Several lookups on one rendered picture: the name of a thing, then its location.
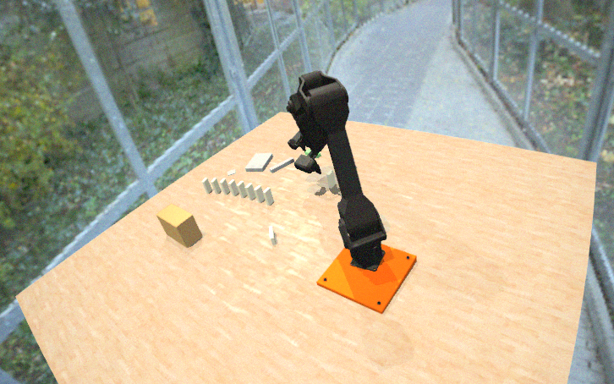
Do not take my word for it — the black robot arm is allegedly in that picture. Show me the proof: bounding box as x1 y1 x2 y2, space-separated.
286 70 387 272

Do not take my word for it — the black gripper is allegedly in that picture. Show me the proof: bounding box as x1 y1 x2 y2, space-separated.
294 129 327 174

